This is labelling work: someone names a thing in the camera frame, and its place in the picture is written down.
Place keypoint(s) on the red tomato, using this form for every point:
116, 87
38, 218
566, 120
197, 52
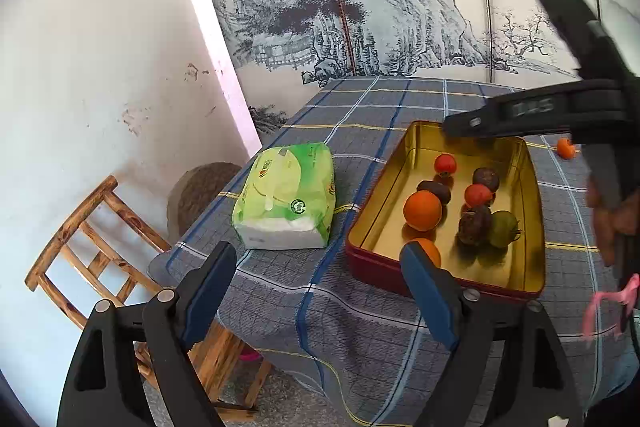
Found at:
478, 195
444, 163

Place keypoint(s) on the dark brown round fruit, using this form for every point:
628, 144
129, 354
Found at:
475, 225

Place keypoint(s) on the pink ribbon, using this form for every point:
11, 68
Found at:
629, 291

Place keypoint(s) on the green tomato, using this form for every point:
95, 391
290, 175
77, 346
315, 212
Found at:
504, 229

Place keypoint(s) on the small orange kumquat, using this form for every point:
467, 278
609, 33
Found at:
431, 252

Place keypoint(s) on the orange mandarin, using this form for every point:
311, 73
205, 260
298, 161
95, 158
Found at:
566, 149
423, 210

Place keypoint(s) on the woven round basket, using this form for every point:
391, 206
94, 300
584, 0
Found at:
200, 197

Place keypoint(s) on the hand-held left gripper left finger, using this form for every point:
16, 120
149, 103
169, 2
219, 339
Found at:
207, 297

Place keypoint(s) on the grey plaid tablecloth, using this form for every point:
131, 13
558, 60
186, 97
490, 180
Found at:
320, 307

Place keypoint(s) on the person's right hand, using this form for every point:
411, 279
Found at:
602, 227

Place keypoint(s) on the wooden chair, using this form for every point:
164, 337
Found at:
220, 357

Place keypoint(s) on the pink object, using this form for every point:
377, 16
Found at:
250, 355

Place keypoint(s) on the small brown round fruit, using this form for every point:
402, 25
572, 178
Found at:
486, 179
435, 191

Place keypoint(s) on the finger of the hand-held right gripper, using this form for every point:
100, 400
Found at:
510, 114

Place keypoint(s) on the red and gold tin box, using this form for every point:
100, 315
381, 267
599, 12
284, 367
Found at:
395, 187

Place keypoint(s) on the green tissue pack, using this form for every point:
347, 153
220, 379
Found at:
285, 192

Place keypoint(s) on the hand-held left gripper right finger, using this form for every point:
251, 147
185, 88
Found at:
430, 292

